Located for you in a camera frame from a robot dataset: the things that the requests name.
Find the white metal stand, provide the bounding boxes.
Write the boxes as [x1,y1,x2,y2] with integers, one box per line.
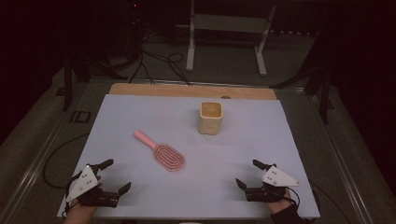
[185,0,277,77]

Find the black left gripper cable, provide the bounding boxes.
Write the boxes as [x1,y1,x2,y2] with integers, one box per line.
[42,133,91,218]

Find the looped black floor cable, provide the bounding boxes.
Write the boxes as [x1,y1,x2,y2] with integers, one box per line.
[141,46,193,87]

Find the black tripod stand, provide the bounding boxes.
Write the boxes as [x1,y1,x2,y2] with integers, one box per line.
[55,50,129,112]
[268,29,336,125]

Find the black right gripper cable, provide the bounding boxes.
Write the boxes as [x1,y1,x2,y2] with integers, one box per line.
[285,180,353,224]

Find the aluminium floor rail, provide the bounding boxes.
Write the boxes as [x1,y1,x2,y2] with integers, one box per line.
[306,90,376,224]
[0,80,94,224]

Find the light blue table mat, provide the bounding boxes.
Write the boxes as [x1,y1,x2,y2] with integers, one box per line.
[56,93,321,220]

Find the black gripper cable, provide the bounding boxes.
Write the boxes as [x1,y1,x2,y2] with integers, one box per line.
[285,180,353,224]
[42,133,91,218]

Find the wooden table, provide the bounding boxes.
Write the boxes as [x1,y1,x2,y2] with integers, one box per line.
[108,82,277,101]

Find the person's right hand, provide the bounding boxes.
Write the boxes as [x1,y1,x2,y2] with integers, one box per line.
[266,189,295,216]

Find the pink hairbrush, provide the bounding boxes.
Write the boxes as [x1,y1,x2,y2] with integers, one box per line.
[133,129,187,173]

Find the black rectangular floor frame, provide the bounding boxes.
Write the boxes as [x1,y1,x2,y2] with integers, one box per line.
[69,109,92,124]

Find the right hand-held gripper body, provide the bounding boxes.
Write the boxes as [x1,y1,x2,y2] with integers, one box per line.
[244,162,302,203]

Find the person's left hand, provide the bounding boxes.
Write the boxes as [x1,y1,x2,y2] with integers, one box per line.
[63,175,104,224]

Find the beige square cup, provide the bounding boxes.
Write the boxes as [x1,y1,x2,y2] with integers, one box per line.
[198,100,224,136]

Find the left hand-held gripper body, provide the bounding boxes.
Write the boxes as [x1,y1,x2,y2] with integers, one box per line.
[64,163,121,209]

